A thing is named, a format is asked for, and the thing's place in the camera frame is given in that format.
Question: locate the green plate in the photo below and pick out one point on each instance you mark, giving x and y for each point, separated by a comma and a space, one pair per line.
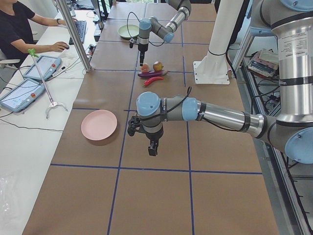
128, 31

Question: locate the person in black shirt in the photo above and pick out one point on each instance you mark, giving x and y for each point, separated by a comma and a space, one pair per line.
16, 36

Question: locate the reacher grabber tool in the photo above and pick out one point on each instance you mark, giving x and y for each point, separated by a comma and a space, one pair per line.
53, 104

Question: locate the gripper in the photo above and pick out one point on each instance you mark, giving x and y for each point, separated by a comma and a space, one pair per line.
153, 135
142, 48

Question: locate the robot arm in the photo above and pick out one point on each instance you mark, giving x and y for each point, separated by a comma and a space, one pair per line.
291, 132
166, 33

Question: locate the black keyboard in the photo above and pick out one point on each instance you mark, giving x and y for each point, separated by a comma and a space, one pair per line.
81, 27

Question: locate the teach pendant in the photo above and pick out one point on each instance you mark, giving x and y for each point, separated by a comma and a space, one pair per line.
47, 64
22, 95

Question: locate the lower teach pendant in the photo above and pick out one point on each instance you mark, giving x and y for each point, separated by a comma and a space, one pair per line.
22, 95

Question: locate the pink plate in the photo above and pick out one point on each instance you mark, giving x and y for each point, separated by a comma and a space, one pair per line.
99, 125

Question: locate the peach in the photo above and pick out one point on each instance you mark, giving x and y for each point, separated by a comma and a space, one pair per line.
144, 68

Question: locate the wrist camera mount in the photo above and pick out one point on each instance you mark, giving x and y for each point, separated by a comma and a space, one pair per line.
133, 41
134, 125

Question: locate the red yellow pomegranate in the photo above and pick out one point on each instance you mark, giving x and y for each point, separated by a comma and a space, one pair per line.
157, 66

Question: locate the aluminium frame post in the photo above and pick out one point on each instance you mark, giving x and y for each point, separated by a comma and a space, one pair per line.
62, 5

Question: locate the red chili pepper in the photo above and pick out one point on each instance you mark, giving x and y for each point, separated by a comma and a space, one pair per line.
151, 80

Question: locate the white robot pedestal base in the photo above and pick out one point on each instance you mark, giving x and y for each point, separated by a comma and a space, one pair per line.
212, 69

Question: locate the stack of books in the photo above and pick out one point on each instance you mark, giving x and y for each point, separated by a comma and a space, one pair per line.
264, 63

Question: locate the purple eggplant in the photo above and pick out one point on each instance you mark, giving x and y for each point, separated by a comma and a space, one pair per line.
150, 74

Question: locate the upper teach pendant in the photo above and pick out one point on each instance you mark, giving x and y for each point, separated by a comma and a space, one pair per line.
47, 64

